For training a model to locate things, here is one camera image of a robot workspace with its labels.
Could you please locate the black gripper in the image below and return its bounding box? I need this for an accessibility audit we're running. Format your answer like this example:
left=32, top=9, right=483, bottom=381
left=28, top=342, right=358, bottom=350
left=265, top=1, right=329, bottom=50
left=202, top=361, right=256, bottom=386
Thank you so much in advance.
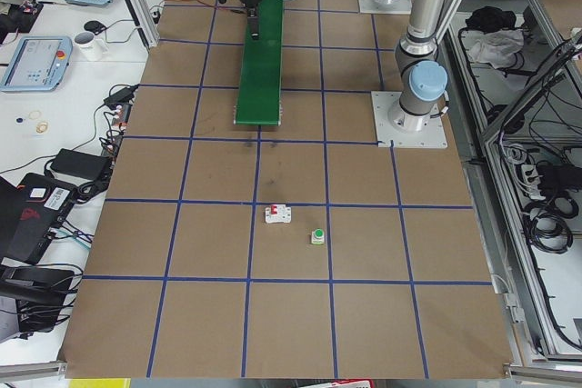
left=239, top=0, right=263, bottom=40

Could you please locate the green conveyor belt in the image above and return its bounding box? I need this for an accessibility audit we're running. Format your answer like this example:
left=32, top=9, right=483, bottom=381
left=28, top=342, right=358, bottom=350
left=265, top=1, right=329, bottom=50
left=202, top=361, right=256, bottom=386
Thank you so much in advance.
left=234, top=0, right=284, bottom=126

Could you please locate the white mug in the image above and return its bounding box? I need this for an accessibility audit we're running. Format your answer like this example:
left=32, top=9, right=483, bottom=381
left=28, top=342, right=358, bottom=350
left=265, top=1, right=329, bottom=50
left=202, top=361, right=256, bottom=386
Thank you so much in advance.
left=74, top=31, right=109, bottom=62

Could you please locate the white circuit breaker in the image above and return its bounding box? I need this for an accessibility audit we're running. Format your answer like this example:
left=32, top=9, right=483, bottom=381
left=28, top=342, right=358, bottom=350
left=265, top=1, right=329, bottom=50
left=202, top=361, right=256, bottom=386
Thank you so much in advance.
left=265, top=204, right=292, bottom=224

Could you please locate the black laptop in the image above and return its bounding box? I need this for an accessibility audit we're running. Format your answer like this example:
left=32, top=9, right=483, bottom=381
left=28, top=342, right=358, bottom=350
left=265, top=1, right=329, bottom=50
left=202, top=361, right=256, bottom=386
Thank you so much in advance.
left=1, top=173, right=76, bottom=264

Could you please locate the green push button switch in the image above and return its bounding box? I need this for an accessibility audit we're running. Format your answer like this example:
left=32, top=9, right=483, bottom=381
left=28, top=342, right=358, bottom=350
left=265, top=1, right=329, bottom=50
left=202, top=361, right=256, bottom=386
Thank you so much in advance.
left=310, top=228, right=326, bottom=245

